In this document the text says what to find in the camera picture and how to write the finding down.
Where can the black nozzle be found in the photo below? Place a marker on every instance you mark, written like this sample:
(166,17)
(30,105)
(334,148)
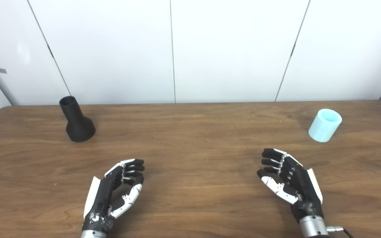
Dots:
(78,127)

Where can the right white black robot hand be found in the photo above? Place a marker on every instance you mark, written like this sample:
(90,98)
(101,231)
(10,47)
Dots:
(304,190)

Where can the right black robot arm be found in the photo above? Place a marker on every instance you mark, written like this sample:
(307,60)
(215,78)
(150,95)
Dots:
(313,227)

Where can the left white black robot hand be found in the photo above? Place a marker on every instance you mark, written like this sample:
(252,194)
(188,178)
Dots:
(101,198)

